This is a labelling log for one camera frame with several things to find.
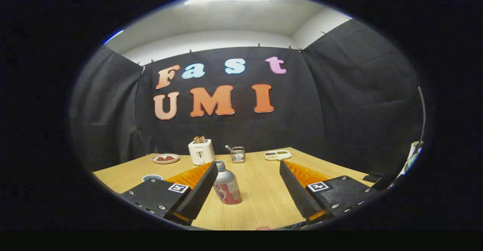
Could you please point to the black backdrop cloth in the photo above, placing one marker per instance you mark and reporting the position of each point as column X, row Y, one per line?
column 320, row 111

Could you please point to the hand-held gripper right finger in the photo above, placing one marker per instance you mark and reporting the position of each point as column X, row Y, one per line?
column 296, row 192

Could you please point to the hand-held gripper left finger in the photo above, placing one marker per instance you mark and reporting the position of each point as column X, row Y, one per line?
column 200, row 194

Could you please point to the white round plate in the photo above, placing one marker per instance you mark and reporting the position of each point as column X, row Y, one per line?
column 165, row 160

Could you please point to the white divided dish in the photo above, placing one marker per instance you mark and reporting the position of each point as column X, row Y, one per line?
column 277, row 155

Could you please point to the white toaster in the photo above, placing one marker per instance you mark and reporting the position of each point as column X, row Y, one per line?
column 201, row 153

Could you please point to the wooden table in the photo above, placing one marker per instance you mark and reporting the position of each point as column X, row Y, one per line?
column 260, row 190

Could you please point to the white cup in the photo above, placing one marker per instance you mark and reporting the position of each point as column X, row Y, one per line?
column 152, row 177

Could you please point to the silver juice bottle red label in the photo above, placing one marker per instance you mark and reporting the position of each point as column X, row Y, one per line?
column 227, row 185

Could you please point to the white and teal object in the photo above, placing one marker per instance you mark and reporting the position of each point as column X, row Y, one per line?
column 411, row 160

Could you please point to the dark flat object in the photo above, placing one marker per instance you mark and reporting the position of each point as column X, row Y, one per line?
column 371, row 178

